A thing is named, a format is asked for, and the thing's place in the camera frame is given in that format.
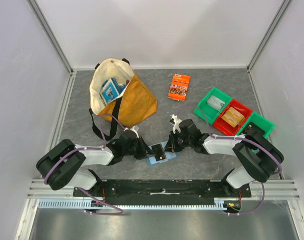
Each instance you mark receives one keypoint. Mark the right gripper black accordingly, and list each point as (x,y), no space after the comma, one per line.
(172,141)

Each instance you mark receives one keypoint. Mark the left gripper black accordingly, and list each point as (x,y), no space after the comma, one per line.
(144,151)

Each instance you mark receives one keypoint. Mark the blue card holder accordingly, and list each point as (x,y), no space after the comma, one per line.
(151,161)

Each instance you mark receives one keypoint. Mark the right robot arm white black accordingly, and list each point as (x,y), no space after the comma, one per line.
(259,158)

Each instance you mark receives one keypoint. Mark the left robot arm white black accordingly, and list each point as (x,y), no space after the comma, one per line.
(64,165)

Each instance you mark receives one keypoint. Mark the silver cards in bin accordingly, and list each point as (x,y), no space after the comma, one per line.
(215,102)

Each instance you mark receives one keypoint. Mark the gold cards in bin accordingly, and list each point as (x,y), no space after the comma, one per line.
(233,117)

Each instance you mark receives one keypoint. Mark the black cards in bin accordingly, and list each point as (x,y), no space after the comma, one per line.
(249,129)

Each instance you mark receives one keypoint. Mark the tan tote bag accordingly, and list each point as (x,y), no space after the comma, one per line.
(135,104)

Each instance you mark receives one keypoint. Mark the green bin far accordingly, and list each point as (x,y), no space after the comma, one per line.
(208,113)

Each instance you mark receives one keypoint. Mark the green bin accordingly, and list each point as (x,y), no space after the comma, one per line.
(208,113)
(258,120)

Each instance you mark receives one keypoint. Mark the red bin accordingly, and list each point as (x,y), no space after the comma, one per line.
(223,126)

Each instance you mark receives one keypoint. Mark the orange screw box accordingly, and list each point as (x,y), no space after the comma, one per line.
(179,87)

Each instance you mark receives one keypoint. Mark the blue box in bag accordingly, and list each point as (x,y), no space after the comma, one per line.
(110,90)

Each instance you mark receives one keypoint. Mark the green bin near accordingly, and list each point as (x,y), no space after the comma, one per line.
(258,120)

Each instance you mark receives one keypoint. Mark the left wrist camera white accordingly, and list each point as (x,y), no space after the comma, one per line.
(132,130)

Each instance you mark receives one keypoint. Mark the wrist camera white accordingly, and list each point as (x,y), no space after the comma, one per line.
(132,130)
(175,121)

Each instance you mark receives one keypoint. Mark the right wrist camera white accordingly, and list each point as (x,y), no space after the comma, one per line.
(175,121)

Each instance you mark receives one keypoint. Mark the left aluminium frame post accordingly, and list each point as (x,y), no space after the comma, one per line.
(50,34)

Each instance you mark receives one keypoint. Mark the aluminium frame post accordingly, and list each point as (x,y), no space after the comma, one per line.
(50,34)
(269,32)

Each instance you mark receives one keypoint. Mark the right aluminium frame post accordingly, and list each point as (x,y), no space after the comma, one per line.
(269,32)

